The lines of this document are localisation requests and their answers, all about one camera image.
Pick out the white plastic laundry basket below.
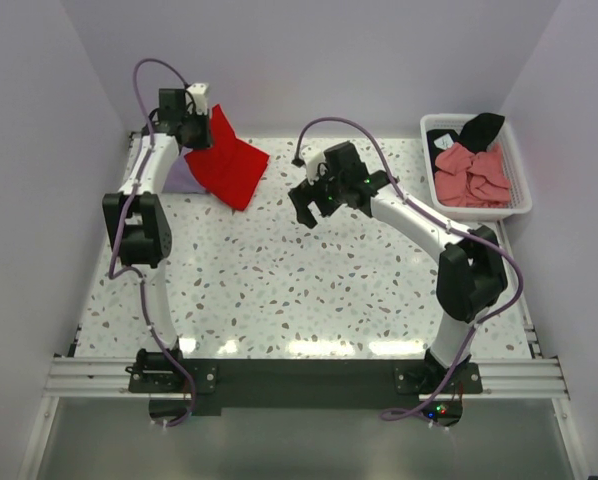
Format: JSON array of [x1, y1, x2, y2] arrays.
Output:
[[420, 113, 532, 222]]

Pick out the black t shirt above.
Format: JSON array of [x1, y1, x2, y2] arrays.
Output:
[[420, 112, 505, 163]]

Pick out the red t shirt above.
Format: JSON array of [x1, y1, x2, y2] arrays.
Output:
[[184, 104, 270, 211]]

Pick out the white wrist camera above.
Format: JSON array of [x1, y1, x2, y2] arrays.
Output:
[[186, 83, 210, 115], [299, 146, 328, 185]]

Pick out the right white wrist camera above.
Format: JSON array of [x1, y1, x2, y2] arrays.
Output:
[[299, 146, 328, 185]]

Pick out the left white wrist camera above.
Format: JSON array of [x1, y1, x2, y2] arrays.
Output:
[[186, 83, 210, 115]]

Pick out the folded lilac t shirt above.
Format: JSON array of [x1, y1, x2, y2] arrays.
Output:
[[163, 155, 208, 194]]

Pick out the aluminium frame rail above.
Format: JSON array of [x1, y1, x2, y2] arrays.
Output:
[[44, 357, 569, 399]]

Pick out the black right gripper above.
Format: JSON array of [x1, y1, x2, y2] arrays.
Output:
[[289, 162, 347, 229]]

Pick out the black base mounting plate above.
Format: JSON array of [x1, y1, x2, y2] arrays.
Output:
[[126, 351, 484, 426]]

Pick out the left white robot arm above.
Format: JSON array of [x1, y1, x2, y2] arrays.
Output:
[[102, 83, 212, 392]]

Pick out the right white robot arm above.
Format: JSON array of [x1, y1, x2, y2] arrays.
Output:
[[289, 141, 508, 393]]

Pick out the pink t shirt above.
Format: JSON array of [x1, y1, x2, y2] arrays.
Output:
[[434, 143, 512, 208]]

